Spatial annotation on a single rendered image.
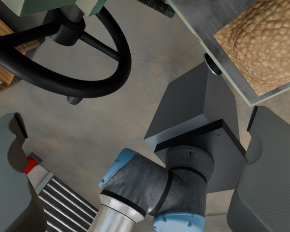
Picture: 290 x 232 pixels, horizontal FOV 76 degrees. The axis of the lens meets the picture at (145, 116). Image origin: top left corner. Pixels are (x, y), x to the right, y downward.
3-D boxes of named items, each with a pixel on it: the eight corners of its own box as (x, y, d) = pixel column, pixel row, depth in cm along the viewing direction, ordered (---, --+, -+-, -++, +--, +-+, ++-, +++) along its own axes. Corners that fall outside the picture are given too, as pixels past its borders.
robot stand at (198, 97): (235, 96, 116) (243, 167, 75) (193, 115, 133) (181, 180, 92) (209, 57, 107) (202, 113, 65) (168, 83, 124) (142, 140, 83)
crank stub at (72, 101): (74, 95, 36) (62, 95, 34) (89, 78, 32) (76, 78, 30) (79, 106, 36) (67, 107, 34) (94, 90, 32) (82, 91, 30)
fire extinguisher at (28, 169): (27, 155, 258) (-14, 194, 213) (32, 152, 246) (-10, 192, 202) (37, 163, 263) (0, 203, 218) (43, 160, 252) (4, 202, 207)
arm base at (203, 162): (224, 169, 71) (224, 192, 64) (186, 182, 83) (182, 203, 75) (191, 137, 67) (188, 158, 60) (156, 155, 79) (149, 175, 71)
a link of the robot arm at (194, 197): (191, 200, 73) (185, 251, 59) (153, 179, 72) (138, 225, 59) (217, 184, 63) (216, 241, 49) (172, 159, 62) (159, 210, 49)
